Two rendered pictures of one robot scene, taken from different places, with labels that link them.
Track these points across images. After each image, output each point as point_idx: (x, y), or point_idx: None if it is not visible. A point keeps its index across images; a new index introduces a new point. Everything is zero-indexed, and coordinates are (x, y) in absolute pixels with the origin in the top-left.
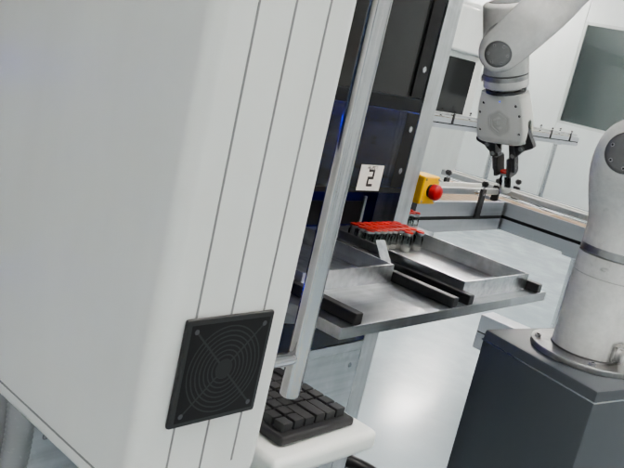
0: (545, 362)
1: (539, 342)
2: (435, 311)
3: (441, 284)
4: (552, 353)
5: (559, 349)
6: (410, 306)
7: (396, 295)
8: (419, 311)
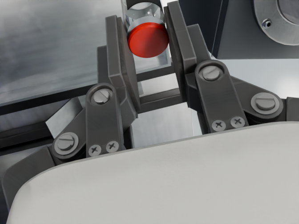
0: (292, 58)
1: (276, 35)
2: (191, 119)
3: (147, 79)
4: (295, 45)
5: (297, 26)
6: (177, 137)
7: (149, 134)
8: (188, 136)
